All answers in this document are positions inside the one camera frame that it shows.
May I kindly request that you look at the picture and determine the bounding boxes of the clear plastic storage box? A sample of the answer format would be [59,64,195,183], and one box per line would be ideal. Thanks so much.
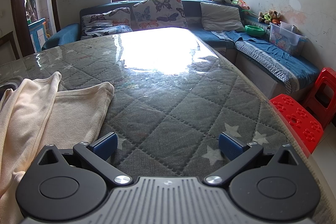
[269,21,307,55]

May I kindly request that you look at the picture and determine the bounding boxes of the dark wooden chair back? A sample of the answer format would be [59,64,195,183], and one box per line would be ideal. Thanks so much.
[0,31,21,67]

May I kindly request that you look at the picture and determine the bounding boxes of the cream knit garment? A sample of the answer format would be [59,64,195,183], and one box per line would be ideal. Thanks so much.
[0,71,115,214]

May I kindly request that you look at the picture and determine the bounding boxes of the green plastic basin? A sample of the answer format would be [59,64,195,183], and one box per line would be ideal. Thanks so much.
[245,25,265,36]

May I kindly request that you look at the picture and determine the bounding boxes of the blue patterned sofa cover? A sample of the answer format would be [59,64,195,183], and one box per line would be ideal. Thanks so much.
[211,30,321,94]

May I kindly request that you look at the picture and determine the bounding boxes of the red stool with perforated seat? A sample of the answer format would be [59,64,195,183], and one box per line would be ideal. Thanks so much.
[269,94,324,153]

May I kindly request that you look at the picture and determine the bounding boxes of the blue white toy cabinet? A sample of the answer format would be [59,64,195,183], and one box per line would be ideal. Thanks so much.
[28,18,49,51]

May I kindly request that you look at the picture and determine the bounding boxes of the blue corner sofa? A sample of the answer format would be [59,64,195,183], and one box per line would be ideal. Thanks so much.
[42,0,321,98]

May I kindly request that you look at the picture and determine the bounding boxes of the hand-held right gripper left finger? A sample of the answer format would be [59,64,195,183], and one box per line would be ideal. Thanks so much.
[38,132,132,186]

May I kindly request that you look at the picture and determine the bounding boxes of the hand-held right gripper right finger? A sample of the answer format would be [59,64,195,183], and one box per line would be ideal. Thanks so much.
[205,132,298,186]

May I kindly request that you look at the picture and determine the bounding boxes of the pink green plush toy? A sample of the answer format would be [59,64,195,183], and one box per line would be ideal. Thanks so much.
[231,0,250,10]

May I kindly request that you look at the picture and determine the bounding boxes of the plain grey pillow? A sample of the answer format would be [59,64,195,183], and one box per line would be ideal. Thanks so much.
[200,2,246,32]

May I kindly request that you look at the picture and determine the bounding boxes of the large butterfly print pillow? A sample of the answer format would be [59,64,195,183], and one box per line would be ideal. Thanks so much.
[132,0,188,31]

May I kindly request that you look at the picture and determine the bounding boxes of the red plastic stool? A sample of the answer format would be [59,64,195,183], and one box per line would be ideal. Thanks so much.
[302,67,336,130]

